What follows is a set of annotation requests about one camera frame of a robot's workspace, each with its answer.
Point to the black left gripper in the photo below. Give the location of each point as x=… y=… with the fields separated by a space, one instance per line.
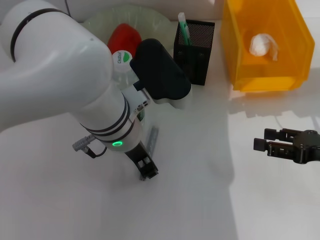
x=138 y=153

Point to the grey pen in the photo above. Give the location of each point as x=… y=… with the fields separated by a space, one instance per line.
x=153 y=137

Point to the green utility knife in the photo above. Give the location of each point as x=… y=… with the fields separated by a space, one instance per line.
x=183 y=27

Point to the clear green-label water bottle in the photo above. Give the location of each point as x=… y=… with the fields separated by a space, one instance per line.
x=121 y=61

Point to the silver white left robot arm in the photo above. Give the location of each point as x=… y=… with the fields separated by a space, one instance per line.
x=50 y=75

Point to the green glass fruit plate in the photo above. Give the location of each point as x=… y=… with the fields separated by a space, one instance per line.
x=155 y=25

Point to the red-orange fruit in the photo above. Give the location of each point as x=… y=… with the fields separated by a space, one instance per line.
x=122 y=37

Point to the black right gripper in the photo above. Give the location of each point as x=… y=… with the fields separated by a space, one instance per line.
x=308 y=147

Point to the yellow plastic bin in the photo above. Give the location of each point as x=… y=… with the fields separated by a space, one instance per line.
x=275 y=75

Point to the white paper ball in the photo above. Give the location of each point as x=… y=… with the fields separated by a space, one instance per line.
x=260 y=45

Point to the black mesh pen holder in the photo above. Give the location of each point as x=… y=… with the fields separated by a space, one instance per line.
x=197 y=62

